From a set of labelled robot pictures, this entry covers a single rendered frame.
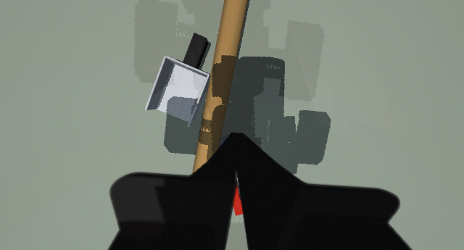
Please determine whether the long wooden-handled scraper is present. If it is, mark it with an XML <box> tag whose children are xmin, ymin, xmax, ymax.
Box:
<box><xmin>192</xmin><ymin>0</ymin><xmax>248</xmax><ymax>174</ymax></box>

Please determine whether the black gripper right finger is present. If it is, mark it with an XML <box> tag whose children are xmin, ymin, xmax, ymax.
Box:
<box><xmin>236</xmin><ymin>133</ymin><xmax>400</xmax><ymax>250</ymax></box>

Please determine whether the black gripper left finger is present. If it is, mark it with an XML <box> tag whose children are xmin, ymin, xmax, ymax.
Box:
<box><xmin>109</xmin><ymin>132</ymin><xmax>239</xmax><ymax>250</ymax></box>

